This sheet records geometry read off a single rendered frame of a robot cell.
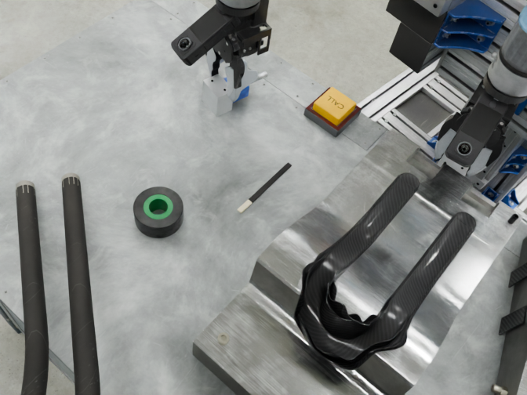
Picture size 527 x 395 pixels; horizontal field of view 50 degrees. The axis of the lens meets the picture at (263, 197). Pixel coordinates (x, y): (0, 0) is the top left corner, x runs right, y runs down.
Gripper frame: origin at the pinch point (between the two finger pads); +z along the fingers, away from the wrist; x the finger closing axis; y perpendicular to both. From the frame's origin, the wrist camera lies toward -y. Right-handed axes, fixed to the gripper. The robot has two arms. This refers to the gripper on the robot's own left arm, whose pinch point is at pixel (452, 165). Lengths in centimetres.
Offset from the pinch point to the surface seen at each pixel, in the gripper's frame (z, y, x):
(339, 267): -7.1, -33.7, 7.2
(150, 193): 1, -36, 40
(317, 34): 85, 107, 70
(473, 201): -1.7, -6.3, -5.6
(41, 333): -3, -63, 36
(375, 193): -4.0, -16.8, 8.8
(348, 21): 85, 122, 63
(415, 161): -1.7, -4.9, 6.0
